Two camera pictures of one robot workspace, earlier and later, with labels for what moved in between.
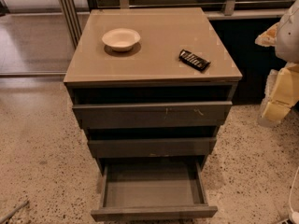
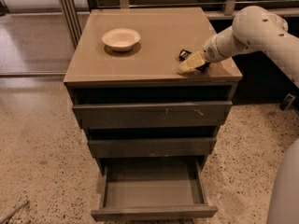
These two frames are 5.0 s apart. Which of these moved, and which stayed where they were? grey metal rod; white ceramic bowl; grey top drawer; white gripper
Moved: white gripper
Stayed: grey metal rod; white ceramic bowl; grey top drawer
